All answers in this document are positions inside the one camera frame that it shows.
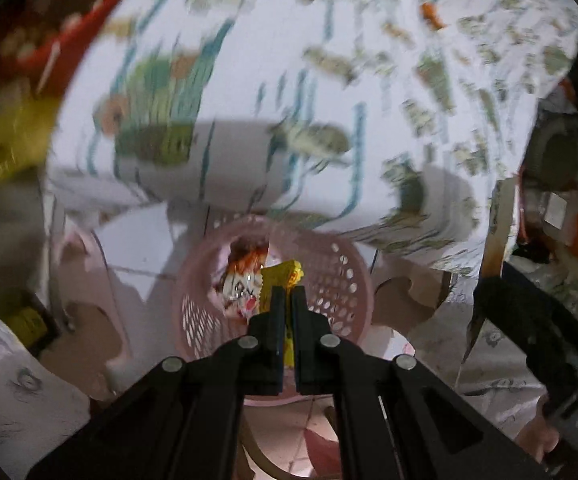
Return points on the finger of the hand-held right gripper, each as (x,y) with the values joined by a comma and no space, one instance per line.
(514,310)

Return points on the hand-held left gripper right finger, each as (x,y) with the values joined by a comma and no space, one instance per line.
(304,340)

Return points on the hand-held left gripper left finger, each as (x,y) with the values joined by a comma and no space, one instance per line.
(269,330)

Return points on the red and white wrapper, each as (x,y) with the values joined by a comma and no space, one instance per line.
(241,287)

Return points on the yellow wrapper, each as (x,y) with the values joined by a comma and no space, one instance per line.
(281,272)

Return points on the pink plastic basket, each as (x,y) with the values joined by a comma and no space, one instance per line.
(339,280)

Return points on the brown cardboard piece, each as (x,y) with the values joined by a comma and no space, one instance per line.
(501,225)

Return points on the person's right hand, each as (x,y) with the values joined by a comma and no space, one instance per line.
(536,435)

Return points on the white patterned cloth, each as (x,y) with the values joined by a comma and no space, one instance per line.
(14,400)
(494,390)

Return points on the orange and grey machine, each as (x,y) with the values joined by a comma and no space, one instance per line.
(554,210)

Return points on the pink plastic stool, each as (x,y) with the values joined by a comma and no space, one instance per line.
(89,320)

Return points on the yellow and black box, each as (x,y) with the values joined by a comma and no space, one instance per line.
(26,322)

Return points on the printed tablecloth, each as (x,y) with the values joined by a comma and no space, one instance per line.
(269,60)

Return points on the orange bottle cap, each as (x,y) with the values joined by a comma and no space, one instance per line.
(431,14)

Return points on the pile of pale round items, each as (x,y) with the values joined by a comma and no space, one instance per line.
(24,45)

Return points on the red plastic basin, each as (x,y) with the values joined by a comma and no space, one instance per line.
(4,62)

